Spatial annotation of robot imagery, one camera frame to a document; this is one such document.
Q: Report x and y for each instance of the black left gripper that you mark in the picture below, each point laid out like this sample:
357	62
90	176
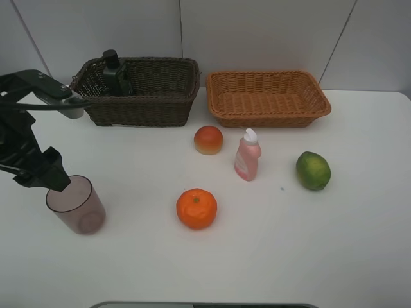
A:
22	157

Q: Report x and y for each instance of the translucent purple cup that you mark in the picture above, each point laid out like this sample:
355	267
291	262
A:
78	206

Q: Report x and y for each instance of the black rectangular bottle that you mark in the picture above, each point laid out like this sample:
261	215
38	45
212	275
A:
115	75

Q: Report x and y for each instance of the red yellow peach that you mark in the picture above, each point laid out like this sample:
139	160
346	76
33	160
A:
208	140

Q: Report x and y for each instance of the pink lotion bottle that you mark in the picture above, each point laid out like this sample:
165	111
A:
247	156

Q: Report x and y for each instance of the green lime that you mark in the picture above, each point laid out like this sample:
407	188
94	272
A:
313	171

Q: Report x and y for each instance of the dark brown wicker basket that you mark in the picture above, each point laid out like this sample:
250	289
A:
164	89

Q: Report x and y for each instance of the orange mandarin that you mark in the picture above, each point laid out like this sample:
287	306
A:
196	208

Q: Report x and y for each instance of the orange wicker basket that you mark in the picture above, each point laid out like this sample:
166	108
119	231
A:
265	99

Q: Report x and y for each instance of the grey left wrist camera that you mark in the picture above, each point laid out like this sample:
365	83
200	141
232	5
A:
55	95

